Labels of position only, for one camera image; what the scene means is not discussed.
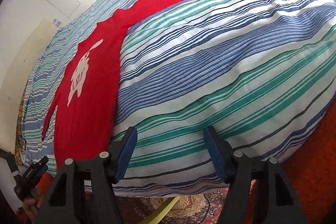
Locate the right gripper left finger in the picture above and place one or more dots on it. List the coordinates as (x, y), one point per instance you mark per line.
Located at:
(82, 189)

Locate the red sweater with white print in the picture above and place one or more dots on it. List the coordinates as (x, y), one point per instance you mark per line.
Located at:
(85, 101)

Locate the left hand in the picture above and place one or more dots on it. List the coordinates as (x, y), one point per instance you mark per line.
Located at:
(30, 204)

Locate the floral mattress sheet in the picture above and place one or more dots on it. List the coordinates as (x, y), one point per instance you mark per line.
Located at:
(19, 142)

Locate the patterned red rug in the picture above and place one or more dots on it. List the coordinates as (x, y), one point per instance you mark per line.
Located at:
(201, 208)

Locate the yellow-green bed leg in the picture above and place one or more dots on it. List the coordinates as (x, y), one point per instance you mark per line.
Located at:
(161, 211)

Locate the orange fuzzy blanket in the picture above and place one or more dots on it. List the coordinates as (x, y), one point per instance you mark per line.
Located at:
(311, 169)

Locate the beige headboard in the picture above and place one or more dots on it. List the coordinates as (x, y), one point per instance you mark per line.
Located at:
(16, 79)

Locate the striped blue green bedspread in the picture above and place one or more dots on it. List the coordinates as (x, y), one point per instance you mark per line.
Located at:
(261, 72)

